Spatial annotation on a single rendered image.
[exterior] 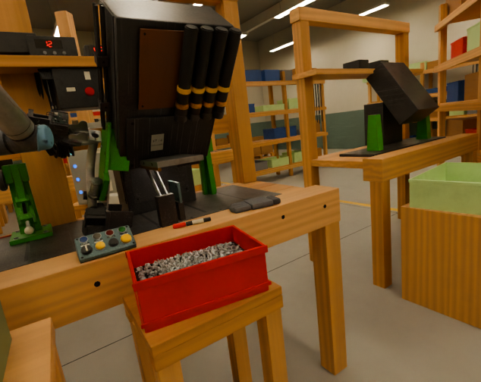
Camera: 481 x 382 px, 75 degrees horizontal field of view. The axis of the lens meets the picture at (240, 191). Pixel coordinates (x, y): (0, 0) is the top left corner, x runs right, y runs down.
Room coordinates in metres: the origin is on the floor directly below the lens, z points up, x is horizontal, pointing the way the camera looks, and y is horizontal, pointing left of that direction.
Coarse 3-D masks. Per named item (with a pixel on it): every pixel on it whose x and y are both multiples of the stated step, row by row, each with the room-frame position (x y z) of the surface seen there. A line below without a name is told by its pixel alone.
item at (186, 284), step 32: (128, 256) 0.75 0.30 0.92; (160, 256) 0.81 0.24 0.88; (192, 256) 0.78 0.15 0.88; (224, 256) 0.68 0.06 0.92; (256, 256) 0.71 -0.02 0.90; (160, 288) 0.62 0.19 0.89; (192, 288) 0.64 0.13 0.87; (224, 288) 0.67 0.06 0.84; (256, 288) 0.70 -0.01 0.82; (160, 320) 0.61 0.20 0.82
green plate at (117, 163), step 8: (104, 136) 1.11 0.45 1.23; (112, 136) 1.08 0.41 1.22; (104, 144) 1.10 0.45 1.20; (112, 144) 1.08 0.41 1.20; (104, 152) 1.08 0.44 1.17; (112, 152) 1.08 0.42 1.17; (104, 160) 1.07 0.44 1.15; (112, 160) 1.08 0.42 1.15; (120, 160) 1.09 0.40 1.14; (104, 168) 1.05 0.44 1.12; (112, 168) 1.07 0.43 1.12; (120, 168) 1.09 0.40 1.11; (128, 168) 1.10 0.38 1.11
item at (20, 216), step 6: (24, 198) 1.10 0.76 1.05; (18, 204) 1.09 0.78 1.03; (24, 204) 1.09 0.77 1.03; (30, 204) 1.12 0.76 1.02; (18, 210) 1.09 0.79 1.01; (24, 210) 1.08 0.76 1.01; (30, 210) 1.11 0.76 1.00; (18, 216) 1.08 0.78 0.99; (24, 216) 1.06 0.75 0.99; (30, 216) 1.06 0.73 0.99; (18, 222) 1.06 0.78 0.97; (24, 222) 1.06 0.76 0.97; (30, 222) 1.07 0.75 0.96; (36, 222) 1.09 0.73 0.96
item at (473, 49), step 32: (448, 0) 3.91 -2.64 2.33; (480, 0) 2.93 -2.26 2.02; (480, 32) 2.93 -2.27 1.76; (448, 64) 3.53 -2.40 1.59; (480, 64) 2.91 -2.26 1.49; (448, 96) 3.77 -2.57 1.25; (480, 96) 2.89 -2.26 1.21; (448, 128) 3.83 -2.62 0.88; (480, 128) 2.88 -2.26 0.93; (480, 160) 2.76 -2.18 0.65
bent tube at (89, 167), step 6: (90, 132) 1.15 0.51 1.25; (96, 132) 1.16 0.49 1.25; (90, 138) 1.13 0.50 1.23; (96, 138) 1.14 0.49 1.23; (90, 144) 1.16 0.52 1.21; (96, 144) 1.16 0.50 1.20; (90, 150) 1.17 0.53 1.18; (90, 156) 1.18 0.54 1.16; (90, 162) 1.19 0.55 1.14; (90, 168) 1.18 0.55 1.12; (90, 174) 1.17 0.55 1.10; (90, 204) 1.06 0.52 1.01; (96, 204) 1.07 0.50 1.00
